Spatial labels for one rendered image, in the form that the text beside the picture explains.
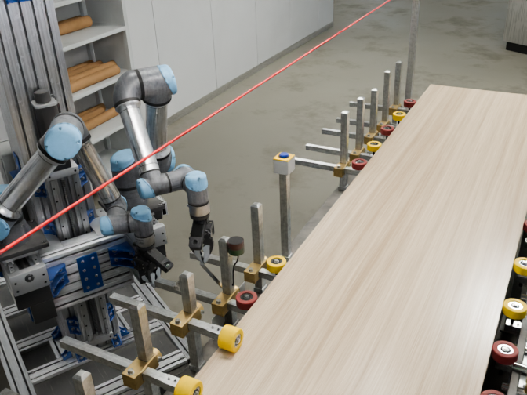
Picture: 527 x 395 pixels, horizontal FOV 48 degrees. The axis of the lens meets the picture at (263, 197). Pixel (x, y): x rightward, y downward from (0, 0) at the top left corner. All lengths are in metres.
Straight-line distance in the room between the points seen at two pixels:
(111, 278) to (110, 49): 2.79
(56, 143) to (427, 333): 1.40
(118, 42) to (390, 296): 3.46
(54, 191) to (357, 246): 1.26
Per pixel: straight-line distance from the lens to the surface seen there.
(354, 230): 2.62
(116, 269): 2.70
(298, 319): 2.14
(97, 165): 2.34
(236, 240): 2.16
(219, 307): 2.26
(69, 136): 2.12
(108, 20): 5.08
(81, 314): 2.91
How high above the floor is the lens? 2.29
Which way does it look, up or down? 29 degrees down
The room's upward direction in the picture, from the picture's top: 3 degrees counter-clockwise
